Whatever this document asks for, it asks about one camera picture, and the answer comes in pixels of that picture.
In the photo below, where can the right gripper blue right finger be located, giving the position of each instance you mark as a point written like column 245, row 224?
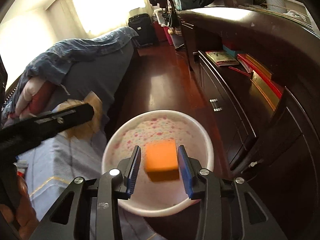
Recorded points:
column 187, row 172

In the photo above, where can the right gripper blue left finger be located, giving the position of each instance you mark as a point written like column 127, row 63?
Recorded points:
column 132, row 170

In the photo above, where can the orange box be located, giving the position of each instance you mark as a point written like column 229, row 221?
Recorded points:
column 161, row 156

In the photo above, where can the white pink-speckled trash bin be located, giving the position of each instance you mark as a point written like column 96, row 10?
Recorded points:
column 159, row 189

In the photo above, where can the person's left hand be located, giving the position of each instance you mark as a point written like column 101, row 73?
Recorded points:
column 24, row 214

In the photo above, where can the pink and red quilt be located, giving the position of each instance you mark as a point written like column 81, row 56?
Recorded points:
column 33, row 98

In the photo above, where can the bed with dark headboard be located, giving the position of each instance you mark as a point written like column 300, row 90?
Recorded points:
column 101, row 75

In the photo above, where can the blue patterned duvet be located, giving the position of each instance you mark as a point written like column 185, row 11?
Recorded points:
column 54, row 64

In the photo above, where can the booklet on shelf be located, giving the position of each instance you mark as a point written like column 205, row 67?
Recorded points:
column 222, row 58

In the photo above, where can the dark wooden cabinet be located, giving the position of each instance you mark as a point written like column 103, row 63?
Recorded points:
column 266, row 108

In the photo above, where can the pink storage box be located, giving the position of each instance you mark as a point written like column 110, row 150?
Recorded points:
column 168, row 35

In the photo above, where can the black suitcase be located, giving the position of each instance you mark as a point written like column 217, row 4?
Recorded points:
column 143, row 25

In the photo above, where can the white plastic basket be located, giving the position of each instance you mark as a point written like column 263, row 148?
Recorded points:
column 161, row 17

